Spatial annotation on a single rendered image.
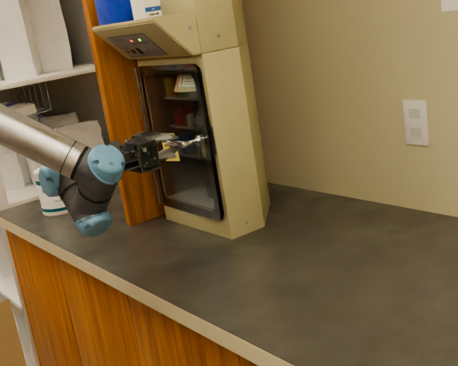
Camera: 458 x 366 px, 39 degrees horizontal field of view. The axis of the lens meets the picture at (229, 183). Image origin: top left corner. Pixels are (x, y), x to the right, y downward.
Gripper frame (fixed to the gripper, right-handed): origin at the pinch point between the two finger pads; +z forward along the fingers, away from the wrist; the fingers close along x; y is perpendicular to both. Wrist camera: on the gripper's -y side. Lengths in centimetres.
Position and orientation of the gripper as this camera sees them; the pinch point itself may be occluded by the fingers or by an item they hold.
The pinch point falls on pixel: (172, 142)
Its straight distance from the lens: 165.8
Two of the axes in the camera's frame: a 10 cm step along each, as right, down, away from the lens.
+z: 7.9, -2.7, 5.5
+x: -1.5, -9.6, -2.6
